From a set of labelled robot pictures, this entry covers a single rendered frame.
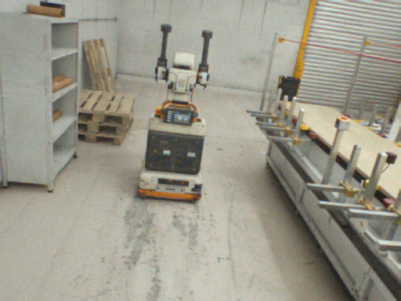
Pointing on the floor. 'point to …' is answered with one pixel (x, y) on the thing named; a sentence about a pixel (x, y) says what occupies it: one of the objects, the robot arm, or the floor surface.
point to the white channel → (395, 125)
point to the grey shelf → (37, 96)
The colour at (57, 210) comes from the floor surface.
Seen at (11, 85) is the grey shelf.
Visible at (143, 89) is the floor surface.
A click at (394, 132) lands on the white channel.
